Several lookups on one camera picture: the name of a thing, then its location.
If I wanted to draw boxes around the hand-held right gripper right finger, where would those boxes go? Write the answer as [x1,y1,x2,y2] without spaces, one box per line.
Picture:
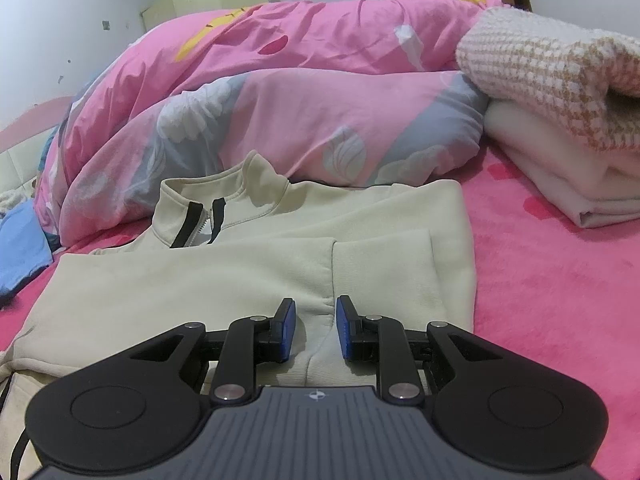
[336,295,503,405]

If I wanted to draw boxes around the beige zip jacket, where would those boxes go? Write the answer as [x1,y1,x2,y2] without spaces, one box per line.
[0,150,478,396]

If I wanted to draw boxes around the white fluffy cloth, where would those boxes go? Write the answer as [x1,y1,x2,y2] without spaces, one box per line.
[0,180,38,213]

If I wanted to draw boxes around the pink flower-print blanket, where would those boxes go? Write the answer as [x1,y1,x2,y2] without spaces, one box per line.
[0,150,640,480]

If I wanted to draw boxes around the blue cloth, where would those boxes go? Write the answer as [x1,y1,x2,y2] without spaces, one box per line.
[0,202,53,296]

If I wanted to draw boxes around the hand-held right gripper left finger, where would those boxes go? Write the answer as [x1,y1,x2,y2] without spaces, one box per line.
[130,298,299,403]

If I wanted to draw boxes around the pink padded headboard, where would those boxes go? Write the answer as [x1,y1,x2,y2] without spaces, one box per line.
[0,95,76,196]

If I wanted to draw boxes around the pink floral duvet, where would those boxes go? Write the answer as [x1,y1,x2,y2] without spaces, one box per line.
[32,0,503,241]

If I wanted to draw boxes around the pink checked knit cloth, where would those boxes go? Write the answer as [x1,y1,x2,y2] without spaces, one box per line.
[456,5,640,153]

